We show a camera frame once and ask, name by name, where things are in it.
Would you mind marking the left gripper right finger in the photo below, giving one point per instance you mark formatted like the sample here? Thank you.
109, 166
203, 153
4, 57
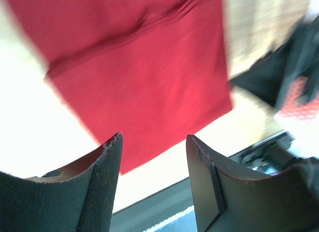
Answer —
230, 197

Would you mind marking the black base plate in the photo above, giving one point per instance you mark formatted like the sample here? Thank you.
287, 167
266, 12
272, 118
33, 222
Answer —
171, 209

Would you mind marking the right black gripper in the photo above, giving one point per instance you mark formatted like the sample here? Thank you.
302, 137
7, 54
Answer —
271, 76

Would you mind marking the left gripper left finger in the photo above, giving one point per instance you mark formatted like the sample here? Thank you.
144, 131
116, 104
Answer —
77, 197

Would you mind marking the dark red t-shirt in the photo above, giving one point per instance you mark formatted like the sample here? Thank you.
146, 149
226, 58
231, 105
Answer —
154, 70

